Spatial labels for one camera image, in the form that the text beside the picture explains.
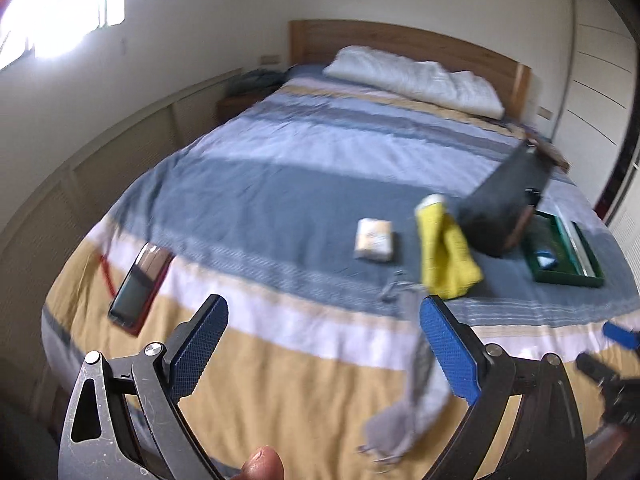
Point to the beige radiator cover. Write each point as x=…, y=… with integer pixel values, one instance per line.
x=75, y=170

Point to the wooden headboard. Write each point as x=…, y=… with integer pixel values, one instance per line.
x=350, y=35

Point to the beige tissue packet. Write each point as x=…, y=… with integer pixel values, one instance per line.
x=374, y=240

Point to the clear tray lid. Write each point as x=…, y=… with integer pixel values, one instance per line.
x=577, y=242

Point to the wall switch plate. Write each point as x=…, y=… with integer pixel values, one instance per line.
x=270, y=58

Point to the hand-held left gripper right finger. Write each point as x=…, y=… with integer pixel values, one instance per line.
x=447, y=345

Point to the white pillow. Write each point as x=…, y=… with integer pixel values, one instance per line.
x=410, y=75

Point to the dark bag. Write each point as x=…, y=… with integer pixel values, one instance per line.
x=255, y=81

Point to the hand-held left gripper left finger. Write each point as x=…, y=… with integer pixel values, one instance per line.
x=200, y=345

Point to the person's left hand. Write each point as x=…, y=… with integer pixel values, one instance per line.
x=261, y=465

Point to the grey socks pair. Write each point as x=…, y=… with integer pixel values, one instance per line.
x=415, y=385

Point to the bright window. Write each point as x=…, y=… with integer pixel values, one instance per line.
x=55, y=10

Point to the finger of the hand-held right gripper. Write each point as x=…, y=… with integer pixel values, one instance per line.
x=595, y=366
x=622, y=335

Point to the striped bed blanket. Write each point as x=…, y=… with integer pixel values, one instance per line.
x=280, y=185

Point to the white rolled cloth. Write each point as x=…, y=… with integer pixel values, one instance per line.
x=546, y=262

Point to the phone in red case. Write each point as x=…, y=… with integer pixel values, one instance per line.
x=137, y=287

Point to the yellow glove with white cuff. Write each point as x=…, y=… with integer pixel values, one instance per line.
x=445, y=255

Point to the white wardrobe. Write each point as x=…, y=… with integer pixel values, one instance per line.
x=600, y=70

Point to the green tray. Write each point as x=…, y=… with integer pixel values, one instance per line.
x=542, y=240

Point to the wooden nightstand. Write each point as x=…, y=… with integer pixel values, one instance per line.
x=235, y=107

